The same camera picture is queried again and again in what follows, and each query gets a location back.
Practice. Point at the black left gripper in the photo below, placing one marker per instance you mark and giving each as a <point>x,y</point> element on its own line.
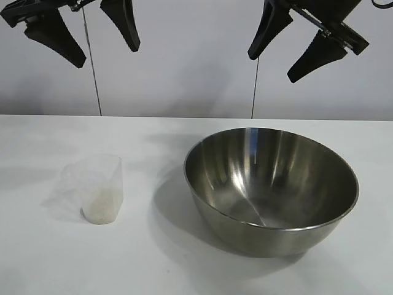
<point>27,12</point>

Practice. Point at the white rice grains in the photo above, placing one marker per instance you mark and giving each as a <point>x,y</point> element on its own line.
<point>99,209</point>

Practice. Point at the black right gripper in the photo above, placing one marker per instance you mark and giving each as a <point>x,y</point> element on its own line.
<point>331,12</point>

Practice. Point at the clear plastic measuring cup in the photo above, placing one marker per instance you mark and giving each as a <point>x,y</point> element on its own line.
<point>101,172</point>

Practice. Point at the stainless steel mixing bowl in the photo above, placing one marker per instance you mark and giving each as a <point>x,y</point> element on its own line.
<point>276,239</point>

